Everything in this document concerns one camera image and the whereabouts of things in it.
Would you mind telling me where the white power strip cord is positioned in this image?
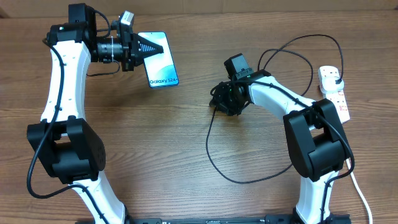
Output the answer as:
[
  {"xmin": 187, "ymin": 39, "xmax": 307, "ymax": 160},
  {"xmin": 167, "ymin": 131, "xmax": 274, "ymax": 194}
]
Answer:
[{"xmin": 345, "ymin": 158, "xmax": 374, "ymax": 224}]

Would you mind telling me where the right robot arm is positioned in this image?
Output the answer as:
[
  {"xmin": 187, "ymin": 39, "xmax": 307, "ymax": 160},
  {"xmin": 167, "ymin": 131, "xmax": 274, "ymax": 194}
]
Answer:
[{"xmin": 210, "ymin": 54, "xmax": 354, "ymax": 223}]

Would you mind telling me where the white power strip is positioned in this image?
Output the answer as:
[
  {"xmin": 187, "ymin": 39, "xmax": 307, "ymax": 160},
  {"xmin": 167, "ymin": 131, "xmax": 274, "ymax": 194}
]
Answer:
[{"xmin": 318, "ymin": 65, "xmax": 350, "ymax": 123}]

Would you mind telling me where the white charger plug adapter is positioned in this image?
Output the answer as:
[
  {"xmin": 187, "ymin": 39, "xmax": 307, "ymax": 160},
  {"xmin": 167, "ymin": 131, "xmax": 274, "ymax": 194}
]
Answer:
[{"xmin": 320, "ymin": 77, "xmax": 345, "ymax": 94}]

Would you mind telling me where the black charging cable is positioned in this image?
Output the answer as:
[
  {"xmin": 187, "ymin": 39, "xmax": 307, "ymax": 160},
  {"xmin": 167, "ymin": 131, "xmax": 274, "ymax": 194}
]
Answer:
[{"xmin": 205, "ymin": 34, "xmax": 345, "ymax": 185}]

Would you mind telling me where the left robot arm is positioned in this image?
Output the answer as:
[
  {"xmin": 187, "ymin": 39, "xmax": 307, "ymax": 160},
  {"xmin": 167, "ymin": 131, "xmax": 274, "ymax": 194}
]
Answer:
[{"xmin": 27, "ymin": 3, "xmax": 164, "ymax": 223}]

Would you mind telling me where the blue Galaxy smartphone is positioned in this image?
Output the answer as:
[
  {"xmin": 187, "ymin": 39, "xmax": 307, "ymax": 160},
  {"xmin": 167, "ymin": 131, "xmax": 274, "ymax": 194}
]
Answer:
[{"xmin": 138, "ymin": 32, "xmax": 179, "ymax": 88}]

